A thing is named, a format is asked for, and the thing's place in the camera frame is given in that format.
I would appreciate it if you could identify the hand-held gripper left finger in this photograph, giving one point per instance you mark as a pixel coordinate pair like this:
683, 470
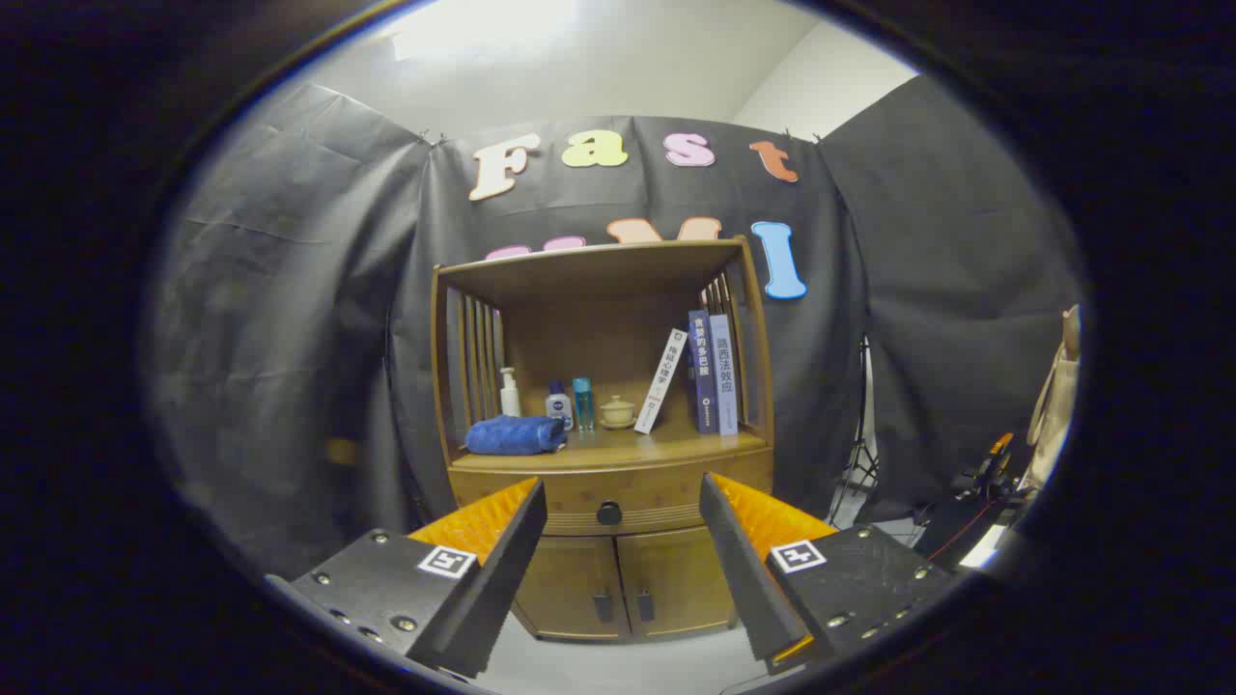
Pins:
492, 589

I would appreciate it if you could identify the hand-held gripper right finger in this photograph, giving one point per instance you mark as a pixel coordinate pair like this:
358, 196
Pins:
748, 579

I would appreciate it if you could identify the wooden drawer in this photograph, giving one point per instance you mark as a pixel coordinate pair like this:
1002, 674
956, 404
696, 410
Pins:
628, 487

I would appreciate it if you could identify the wooden cabinet door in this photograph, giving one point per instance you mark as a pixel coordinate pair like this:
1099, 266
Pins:
570, 589
676, 579

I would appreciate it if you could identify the wooden countertop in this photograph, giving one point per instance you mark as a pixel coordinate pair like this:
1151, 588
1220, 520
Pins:
618, 446

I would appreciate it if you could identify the wooden cabinet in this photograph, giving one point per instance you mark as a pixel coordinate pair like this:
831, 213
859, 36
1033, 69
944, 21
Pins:
579, 347

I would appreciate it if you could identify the folded blue towel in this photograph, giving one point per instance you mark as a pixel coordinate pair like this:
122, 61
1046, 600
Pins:
512, 436

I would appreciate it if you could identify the black tripod stand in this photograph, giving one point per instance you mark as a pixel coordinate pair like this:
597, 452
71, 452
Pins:
859, 463

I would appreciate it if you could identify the white pump bottle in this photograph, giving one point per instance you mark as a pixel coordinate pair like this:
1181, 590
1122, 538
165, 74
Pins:
510, 401

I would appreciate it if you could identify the white lotion bottle blue cap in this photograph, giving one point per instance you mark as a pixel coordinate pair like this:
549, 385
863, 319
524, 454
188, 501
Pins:
559, 410

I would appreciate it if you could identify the pale purple book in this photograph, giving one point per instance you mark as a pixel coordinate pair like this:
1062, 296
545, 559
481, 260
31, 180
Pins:
724, 376

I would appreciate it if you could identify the dark blue book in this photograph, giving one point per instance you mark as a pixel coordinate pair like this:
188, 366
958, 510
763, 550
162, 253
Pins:
703, 376

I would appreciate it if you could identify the clear blue bottle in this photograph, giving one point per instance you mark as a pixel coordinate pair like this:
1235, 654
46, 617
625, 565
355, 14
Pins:
582, 401

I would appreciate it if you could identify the beige lidded teacup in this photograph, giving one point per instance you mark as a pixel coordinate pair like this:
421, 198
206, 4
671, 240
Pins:
617, 415

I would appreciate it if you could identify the white book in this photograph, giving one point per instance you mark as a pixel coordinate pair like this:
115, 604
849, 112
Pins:
661, 381

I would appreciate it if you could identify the black backdrop cloth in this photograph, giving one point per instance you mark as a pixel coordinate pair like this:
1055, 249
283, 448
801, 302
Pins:
290, 338

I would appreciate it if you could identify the beige bag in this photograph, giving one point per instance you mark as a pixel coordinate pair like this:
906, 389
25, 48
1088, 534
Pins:
1054, 405

